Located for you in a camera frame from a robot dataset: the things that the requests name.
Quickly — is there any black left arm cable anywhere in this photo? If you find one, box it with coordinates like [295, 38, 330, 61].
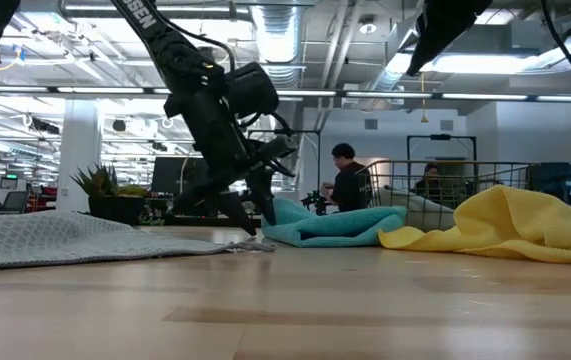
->
[153, 8, 239, 72]

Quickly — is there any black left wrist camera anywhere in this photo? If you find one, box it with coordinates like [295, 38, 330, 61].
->
[225, 60, 282, 120]

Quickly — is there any grey office chair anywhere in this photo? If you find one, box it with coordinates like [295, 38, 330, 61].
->
[0, 190, 31, 214]

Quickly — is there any yellow microfiber towel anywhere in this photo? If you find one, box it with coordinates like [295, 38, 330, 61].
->
[377, 184, 571, 265]

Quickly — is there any bright blue microfiber towel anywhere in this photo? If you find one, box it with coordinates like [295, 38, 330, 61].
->
[259, 196, 410, 249]

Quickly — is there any wire mesh basket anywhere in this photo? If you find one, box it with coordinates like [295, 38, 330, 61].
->
[361, 158, 544, 234]

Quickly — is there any grey waffle-weave towel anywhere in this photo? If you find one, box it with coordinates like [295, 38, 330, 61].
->
[0, 209, 277, 272]

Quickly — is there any potted green plant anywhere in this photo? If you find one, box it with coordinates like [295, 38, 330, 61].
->
[70, 162, 149, 226]

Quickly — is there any small black background robot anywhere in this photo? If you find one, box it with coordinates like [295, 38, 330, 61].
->
[299, 189, 334, 216]

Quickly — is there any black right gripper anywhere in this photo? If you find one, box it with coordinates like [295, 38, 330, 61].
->
[406, 0, 494, 77]

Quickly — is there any black computer monitor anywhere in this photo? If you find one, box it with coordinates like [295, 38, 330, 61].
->
[149, 155, 212, 197]

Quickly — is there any dark equipment rack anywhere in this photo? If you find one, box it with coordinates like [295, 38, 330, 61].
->
[525, 160, 571, 221]

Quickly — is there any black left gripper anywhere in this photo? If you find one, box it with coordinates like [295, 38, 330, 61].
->
[163, 74, 300, 238]

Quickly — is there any person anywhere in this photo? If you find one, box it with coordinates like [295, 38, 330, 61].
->
[321, 142, 375, 214]
[413, 162, 447, 197]

